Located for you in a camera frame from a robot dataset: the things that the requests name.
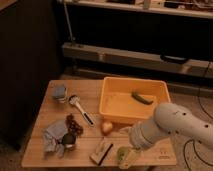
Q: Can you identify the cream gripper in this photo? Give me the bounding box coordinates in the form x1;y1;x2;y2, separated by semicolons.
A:
117;147;141;169

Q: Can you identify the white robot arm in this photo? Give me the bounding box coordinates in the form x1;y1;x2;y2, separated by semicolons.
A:
117;103;213;169

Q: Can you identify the yellow plastic tray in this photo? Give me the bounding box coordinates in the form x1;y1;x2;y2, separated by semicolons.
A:
99;77;170;124

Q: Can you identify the green cup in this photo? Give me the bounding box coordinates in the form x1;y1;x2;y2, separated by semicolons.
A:
117;146;129;161

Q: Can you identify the green cucumber toy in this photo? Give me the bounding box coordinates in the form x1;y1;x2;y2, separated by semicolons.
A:
131;92;153;105

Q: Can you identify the dark red grape bunch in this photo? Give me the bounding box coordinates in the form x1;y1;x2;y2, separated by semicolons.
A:
65;114;83;136

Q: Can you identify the dark round avocado toy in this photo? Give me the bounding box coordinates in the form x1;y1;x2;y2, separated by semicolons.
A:
62;133;76;149

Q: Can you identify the wooden folding table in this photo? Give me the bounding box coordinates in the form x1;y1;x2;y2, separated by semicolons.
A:
21;80;177;169

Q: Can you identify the grey blue cloth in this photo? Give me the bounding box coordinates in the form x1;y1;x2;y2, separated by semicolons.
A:
43;120;68;158

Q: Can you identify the white handled kitchen utensil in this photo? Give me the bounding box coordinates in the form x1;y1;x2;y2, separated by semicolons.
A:
68;95;94;127

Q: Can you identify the black cable on floor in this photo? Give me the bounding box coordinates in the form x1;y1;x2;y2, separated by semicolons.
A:
182;61;213;171

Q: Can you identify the grey metal shelf rail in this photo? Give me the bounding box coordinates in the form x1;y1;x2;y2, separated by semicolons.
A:
62;42;213;79

